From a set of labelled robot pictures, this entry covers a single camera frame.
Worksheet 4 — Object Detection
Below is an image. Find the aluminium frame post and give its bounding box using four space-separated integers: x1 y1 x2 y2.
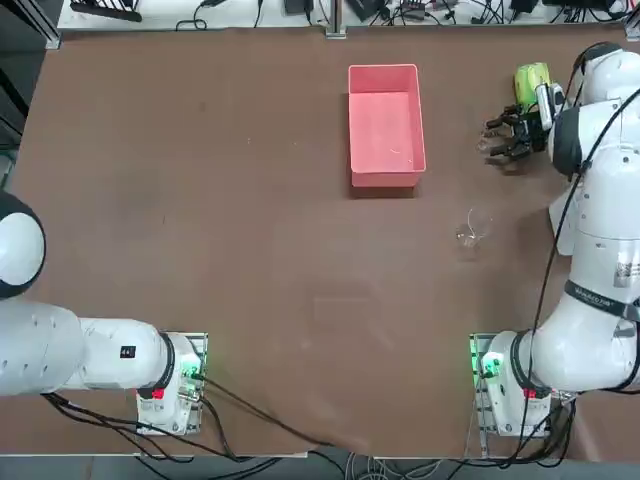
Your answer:
324 0 347 39

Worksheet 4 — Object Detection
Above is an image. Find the black power adapter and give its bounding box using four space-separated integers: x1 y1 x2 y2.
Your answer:
542 0 616 10

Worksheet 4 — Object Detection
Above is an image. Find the large glass beaker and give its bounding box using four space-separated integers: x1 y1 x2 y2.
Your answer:
454 207 495 251

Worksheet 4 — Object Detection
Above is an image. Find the dark rack stand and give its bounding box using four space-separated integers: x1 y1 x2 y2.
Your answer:
69 0 144 22

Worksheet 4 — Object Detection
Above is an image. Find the black adapter with looped cable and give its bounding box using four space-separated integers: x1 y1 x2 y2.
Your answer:
175 0 221 31

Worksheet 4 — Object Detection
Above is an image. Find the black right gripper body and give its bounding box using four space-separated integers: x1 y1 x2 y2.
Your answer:
522 112 547 154

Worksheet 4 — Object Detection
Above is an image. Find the pink plastic container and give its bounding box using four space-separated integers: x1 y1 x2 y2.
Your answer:
348 63 429 189

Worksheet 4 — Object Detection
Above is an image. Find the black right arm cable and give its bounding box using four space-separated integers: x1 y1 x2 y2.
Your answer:
519 42 640 401

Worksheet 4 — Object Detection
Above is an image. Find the dark grey power box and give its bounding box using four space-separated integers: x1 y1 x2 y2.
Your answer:
347 0 392 22

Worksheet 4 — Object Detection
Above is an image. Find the black cable across table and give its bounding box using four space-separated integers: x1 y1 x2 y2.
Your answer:
197 374 336 447

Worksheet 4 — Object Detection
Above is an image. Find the green tissue pack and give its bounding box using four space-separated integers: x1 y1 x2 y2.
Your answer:
514 62 551 109

